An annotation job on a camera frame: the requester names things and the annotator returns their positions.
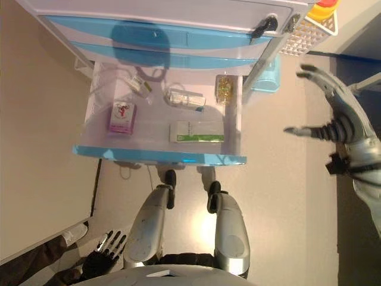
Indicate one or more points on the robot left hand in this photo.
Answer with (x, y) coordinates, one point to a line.
(101, 262)

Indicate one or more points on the clear plastic medicine package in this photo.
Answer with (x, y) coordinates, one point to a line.
(181, 98)

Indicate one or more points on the yellow sharps container red lid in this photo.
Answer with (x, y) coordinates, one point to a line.
(320, 10)

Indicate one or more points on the black cart lock knob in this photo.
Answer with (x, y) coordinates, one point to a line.
(266, 25)

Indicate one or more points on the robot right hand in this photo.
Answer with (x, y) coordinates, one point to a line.
(348, 113)

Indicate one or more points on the yellow capsule blister pack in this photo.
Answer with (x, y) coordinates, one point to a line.
(224, 89)

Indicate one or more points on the grey robot torso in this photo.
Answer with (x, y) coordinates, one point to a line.
(119, 278)

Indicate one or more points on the white perforated basket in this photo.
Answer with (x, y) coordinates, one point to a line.
(297, 41)

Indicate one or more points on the grey rubber tube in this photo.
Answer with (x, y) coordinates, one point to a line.
(143, 74)

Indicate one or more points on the white person shoe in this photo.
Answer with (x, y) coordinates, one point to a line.
(74, 233)

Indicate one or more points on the metal cart side latch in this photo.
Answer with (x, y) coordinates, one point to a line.
(293, 22)

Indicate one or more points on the clear bag with vial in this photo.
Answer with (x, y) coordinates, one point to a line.
(137, 83)

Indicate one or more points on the pink medicine box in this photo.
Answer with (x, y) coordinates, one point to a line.
(122, 116)

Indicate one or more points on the blue lidded waste bin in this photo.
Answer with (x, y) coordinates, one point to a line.
(268, 80)

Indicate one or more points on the green white medicine box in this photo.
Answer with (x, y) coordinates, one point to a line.
(193, 131)

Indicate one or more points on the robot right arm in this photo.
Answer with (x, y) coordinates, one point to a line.
(369, 184)

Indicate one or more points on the white medical cart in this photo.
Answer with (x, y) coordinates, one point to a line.
(149, 9)

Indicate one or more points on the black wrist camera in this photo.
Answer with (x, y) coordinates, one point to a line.
(337, 164)

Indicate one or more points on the dark brown trouser leg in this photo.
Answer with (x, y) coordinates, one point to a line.
(35, 262)

